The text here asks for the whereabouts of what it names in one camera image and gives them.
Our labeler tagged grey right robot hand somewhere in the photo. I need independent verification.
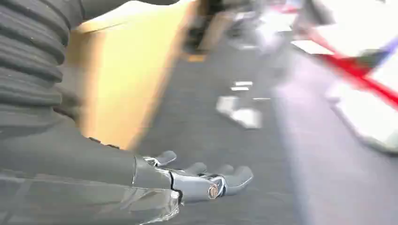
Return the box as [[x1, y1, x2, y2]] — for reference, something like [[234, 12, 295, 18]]
[[0, 118, 254, 225]]

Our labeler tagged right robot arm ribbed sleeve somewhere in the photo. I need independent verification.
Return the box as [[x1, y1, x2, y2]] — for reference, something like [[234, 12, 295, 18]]
[[0, 0, 181, 137]]

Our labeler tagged white board with red stripe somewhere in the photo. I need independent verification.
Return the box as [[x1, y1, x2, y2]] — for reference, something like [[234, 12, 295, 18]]
[[291, 0, 398, 156]]

